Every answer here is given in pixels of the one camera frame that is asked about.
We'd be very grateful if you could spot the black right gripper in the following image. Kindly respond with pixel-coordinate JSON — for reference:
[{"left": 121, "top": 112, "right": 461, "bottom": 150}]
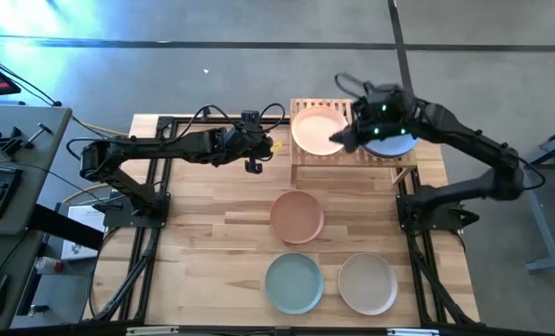
[{"left": 328, "top": 86, "right": 416, "bottom": 153}]

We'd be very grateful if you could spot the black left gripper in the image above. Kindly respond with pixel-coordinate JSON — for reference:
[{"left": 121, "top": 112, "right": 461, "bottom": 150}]
[{"left": 220, "top": 109, "right": 276, "bottom": 175}]

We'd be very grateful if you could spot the pale peach plate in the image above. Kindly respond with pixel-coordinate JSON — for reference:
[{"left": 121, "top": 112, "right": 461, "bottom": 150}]
[{"left": 290, "top": 105, "right": 351, "bottom": 157}]

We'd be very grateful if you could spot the slate blue plate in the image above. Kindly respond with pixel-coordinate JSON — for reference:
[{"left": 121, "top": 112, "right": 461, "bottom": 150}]
[{"left": 361, "top": 133, "right": 419, "bottom": 159}]

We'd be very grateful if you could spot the terracotta plate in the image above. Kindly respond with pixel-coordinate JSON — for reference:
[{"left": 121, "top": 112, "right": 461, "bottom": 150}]
[{"left": 269, "top": 189, "right": 326, "bottom": 245}]

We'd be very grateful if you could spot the grey beige plate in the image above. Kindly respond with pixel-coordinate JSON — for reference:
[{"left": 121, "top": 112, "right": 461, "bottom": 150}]
[{"left": 337, "top": 252, "right": 399, "bottom": 316}]

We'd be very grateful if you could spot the pale blue-green plate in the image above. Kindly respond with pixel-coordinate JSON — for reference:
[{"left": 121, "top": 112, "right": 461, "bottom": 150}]
[{"left": 264, "top": 252, "right": 326, "bottom": 315}]

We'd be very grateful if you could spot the wooden slatted shelf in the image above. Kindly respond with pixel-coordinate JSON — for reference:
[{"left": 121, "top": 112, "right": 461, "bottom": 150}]
[{"left": 288, "top": 97, "right": 419, "bottom": 186}]

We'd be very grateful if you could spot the white booklet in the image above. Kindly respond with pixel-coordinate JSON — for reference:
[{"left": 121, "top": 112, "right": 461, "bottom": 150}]
[{"left": 60, "top": 203, "right": 106, "bottom": 261}]

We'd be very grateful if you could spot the black bar clamp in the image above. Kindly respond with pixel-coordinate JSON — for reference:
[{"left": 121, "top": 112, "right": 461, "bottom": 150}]
[
  {"left": 22, "top": 121, "right": 54, "bottom": 150},
  {"left": 0, "top": 125, "right": 26, "bottom": 158}
]

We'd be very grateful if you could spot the grey metal stand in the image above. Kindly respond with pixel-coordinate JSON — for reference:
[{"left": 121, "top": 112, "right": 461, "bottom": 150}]
[{"left": 523, "top": 119, "right": 555, "bottom": 274}]

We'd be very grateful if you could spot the grey desk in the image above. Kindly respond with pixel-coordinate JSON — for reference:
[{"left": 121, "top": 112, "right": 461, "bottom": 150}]
[{"left": 0, "top": 105, "right": 73, "bottom": 330}]

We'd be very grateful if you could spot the plastic bottle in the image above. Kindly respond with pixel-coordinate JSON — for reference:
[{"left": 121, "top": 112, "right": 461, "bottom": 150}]
[{"left": 34, "top": 256, "right": 65, "bottom": 275}]

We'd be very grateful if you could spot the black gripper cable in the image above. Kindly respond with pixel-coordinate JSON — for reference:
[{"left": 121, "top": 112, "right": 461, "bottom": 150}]
[{"left": 176, "top": 102, "right": 287, "bottom": 141}]

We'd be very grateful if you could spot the black aluminium table frame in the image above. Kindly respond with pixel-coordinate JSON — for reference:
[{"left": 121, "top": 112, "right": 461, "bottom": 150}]
[{"left": 83, "top": 114, "right": 481, "bottom": 336}]

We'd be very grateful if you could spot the silver aluminium bracket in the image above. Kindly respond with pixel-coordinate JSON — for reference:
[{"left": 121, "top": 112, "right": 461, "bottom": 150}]
[
  {"left": 386, "top": 328, "right": 441, "bottom": 336},
  {"left": 126, "top": 326, "right": 181, "bottom": 336}
]

